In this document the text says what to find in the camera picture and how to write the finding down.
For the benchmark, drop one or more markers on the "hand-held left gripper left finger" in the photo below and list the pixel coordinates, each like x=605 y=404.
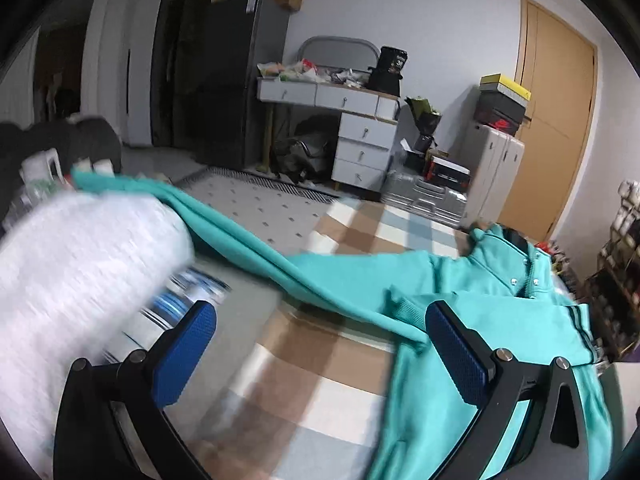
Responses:
x=185 y=355

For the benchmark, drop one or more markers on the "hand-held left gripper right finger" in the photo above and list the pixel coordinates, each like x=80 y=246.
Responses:
x=457 y=360

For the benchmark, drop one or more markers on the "teal hoodie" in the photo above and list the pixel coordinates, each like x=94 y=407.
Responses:
x=325 y=280

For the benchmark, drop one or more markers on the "checkered blanket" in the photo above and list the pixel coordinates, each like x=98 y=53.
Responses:
x=300 y=390

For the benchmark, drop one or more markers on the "white garment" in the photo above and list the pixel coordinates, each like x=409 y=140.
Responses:
x=75 y=270

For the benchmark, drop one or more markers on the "dotted rug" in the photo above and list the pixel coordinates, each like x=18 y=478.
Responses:
x=250 y=210

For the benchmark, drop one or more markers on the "silver suitcase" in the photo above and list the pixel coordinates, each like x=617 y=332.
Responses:
x=425 y=200

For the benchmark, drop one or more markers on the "wooden shoe rack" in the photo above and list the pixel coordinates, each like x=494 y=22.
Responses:
x=615 y=280

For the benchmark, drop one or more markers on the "black striped shoe box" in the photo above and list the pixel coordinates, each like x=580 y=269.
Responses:
x=447 y=175

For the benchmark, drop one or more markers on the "white cabinet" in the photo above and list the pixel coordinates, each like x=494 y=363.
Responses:
x=492 y=170

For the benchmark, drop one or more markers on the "white plastic bottle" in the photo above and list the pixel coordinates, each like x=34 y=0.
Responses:
x=42 y=165

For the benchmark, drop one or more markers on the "black bag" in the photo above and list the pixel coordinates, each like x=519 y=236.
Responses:
x=305 y=150

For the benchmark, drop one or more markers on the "black chair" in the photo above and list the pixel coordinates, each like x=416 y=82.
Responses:
x=75 y=140

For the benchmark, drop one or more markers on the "black wrapped flower bouquet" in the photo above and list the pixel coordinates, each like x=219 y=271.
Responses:
x=425 y=120

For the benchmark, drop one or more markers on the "black shoe box red logo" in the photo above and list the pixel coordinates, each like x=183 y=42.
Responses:
x=497 y=121

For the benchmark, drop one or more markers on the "white desk with drawers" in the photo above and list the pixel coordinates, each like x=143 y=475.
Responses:
x=362 y=135

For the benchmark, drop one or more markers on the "wooden door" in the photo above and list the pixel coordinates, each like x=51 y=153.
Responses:
x=555 y=135

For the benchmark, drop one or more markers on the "grey shoe box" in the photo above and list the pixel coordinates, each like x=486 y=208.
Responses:
x=500 y=101

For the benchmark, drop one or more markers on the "black refrigerator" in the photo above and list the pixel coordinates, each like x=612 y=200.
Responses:
x=225 y=85

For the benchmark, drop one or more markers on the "yellow shoe box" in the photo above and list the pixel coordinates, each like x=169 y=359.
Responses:
x=502 y=85

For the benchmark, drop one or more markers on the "dark wardrobe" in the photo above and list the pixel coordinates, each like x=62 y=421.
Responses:
x=180 y=60

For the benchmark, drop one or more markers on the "white wardrobe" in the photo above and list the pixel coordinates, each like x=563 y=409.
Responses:
x=115 y=60

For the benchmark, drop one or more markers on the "pile of snack packets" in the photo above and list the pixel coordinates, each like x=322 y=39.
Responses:
x=300 y=70

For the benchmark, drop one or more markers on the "white curtain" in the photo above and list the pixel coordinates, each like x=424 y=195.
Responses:
x=17 y=90

